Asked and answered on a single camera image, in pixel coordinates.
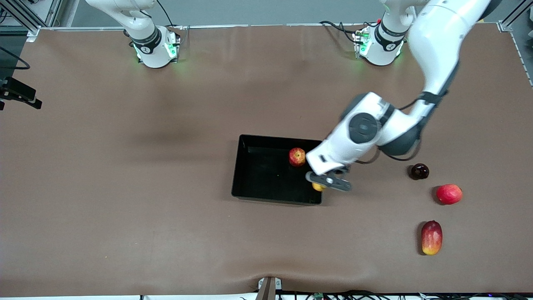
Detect red yellow apple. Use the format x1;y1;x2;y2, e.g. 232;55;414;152
289;147;306;168

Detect black plastic box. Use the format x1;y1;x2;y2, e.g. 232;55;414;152
231;134;324;206

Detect dark purple plum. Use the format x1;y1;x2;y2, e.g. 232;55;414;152
411;163;430;180

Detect red peach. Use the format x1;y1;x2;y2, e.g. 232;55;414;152
436;184;463;205

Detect red yellow mango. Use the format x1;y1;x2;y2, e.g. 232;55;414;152
421;220;443;256

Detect metal table clamp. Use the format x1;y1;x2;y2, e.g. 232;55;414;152
255;277;283;300

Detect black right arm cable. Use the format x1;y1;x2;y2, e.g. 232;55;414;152
0;46;31;70

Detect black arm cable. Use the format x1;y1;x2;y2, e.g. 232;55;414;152
358;96;446;163
0;46;31;70

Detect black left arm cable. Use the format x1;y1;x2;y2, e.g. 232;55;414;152
358;96;446;163

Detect aluminium frame post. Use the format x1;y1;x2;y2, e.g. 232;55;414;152
497;0;533;33
0;0;64;43

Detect black base cables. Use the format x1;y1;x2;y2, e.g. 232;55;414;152
319;20;380;44

